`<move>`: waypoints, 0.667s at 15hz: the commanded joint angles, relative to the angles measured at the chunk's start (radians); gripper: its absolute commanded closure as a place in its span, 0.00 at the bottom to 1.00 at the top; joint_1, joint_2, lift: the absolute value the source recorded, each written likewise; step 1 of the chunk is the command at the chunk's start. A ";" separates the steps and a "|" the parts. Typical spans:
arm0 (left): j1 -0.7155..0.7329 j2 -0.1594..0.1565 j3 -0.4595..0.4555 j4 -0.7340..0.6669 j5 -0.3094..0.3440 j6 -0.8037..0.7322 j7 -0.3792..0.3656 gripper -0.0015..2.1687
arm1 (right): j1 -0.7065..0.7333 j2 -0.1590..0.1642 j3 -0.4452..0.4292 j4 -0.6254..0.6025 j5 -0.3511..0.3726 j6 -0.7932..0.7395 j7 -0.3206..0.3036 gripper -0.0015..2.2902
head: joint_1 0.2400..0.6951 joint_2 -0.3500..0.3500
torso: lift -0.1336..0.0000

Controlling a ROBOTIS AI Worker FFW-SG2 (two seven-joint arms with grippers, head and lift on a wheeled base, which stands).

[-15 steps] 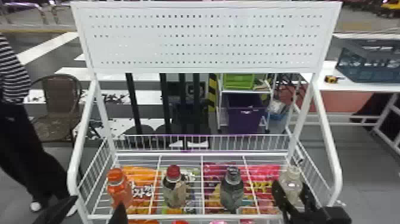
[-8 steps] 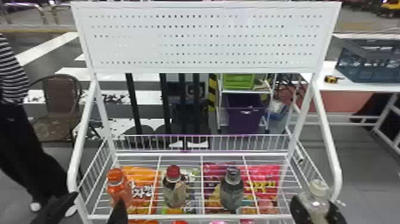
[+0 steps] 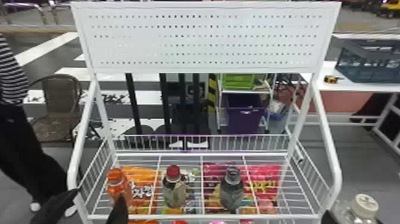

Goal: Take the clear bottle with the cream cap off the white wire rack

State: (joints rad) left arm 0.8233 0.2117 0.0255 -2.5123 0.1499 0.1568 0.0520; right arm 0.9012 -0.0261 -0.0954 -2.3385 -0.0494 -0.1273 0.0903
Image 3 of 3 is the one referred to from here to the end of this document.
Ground brown chair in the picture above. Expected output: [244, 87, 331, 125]
[28, 74, 95, 144]

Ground white side table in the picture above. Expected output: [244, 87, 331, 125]
[293, 60, 400, 156]

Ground striped post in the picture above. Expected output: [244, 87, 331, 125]
[207, 74, 218, 114]

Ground blue crate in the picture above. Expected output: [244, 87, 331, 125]
[335, 38, 400, 84]

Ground white shelf trolley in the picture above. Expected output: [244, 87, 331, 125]
[215, 73, 277, 133]

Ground white wire rack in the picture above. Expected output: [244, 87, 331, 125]
[66, 1, 343, 224]

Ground clear white capped bottle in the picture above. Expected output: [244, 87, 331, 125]
[331, 193, 381, 224]

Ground orange snack packet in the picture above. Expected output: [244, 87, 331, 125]
[121, 166, 162, 215]

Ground yellow tape measure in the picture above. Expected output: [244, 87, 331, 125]
[323, 74, 340, 85]

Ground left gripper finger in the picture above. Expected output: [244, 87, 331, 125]
[105, 194, 129, 224]
[29, 188, 81, 224]

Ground purple crate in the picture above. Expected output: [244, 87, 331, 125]
[226, 93, 267, 135]

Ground orange bottle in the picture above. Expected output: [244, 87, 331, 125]
[105, 167, 134, 208]

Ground pink snack packet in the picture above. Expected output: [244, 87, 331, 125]
[202, 162, 282, 215]

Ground dark grey capped bottle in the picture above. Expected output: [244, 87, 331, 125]
[218, 166, 245, 213]

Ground person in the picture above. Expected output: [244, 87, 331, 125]
[0, 32, 79, 219]

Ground green basket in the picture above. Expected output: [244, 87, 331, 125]
[221, 74, 256, 92]

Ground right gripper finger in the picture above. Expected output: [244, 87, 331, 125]
[320, 210, 341, 224]

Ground red capped bottle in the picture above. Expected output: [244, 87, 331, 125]
[161, 164, 189, 209]

